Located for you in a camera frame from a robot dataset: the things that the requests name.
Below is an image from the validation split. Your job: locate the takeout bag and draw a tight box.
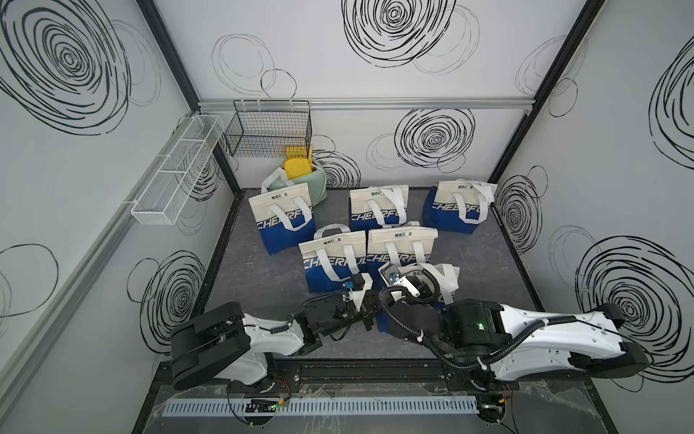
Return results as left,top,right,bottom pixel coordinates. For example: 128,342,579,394
366,225,438,274
349,184,410,231
377,263,459,339
249,184,316,255
422,179,497,234
298,224,367,294

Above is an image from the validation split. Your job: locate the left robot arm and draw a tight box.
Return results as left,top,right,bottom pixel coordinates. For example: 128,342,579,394
170,290,382,391

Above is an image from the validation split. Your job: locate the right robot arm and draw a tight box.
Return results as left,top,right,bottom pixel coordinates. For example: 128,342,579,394
379,263,652,387

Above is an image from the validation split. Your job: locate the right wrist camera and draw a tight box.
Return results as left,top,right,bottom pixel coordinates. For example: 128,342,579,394
378,262,421,298

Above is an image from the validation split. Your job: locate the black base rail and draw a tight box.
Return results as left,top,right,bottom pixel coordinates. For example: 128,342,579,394
231,357,473,393

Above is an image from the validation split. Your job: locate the grey cable duct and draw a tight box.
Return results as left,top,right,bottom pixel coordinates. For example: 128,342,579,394
161,396,479,418

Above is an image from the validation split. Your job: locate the black wire basket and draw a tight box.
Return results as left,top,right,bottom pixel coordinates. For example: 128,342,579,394
224,99,313,159

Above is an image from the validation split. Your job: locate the white wire shelf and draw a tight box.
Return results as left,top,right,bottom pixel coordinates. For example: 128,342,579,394
131,114,223,226

